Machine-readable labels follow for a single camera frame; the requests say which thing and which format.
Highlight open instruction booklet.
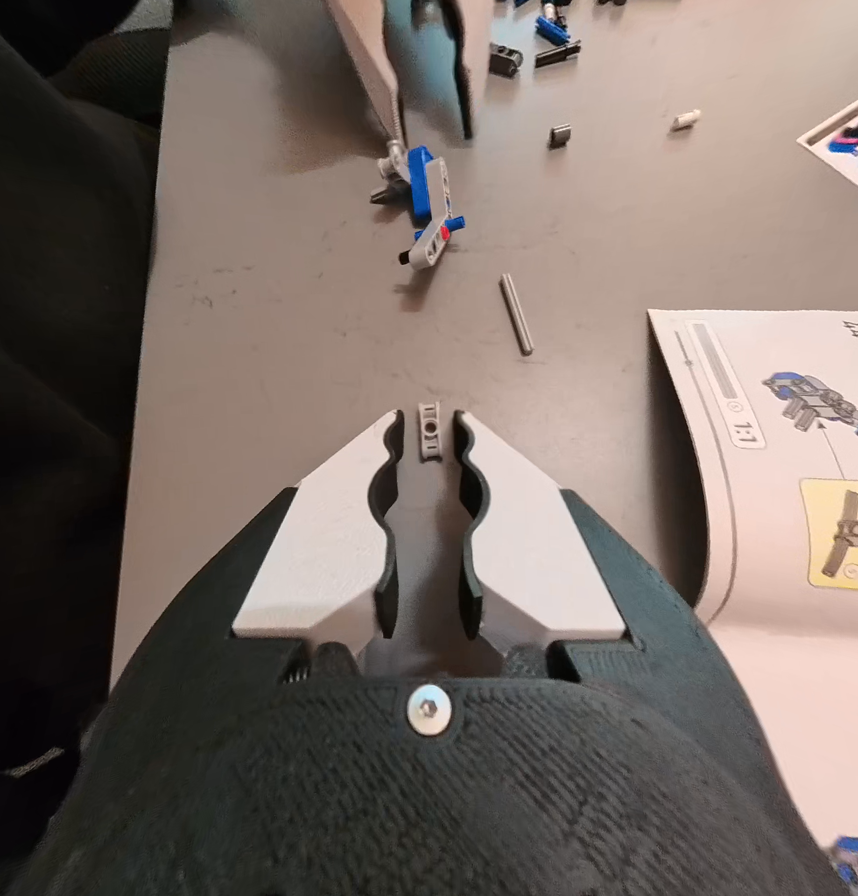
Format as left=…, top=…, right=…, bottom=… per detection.
left=646, top=308, right=858, bottom=896

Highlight grey lego axle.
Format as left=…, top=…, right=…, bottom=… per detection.
left=499, top=274, right=534, bottom=357

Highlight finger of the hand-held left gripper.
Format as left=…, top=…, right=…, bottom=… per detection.
left=384, top=0, right=477, bottom=141
left=327, top=0, right=402, bottom=146

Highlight blue grey lego assembly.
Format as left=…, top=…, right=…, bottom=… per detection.
left=369, top=105, right=467, bottom=273

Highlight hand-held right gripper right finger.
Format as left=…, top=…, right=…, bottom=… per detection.
left=453, top=409, right=627, bottom=653

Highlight small grey lego connector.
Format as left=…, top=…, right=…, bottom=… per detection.
left=416, top=401, right=444, bottom=463

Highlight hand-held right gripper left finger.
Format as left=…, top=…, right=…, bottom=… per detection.
left=232, top=409, right=407, bottom=653

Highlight person's dark clothing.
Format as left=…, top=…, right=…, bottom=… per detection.
left=0, top=0, right=172, bottom=896

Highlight sticker sheet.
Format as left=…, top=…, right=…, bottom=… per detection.
left=796, top=91, right=858, bottom=198

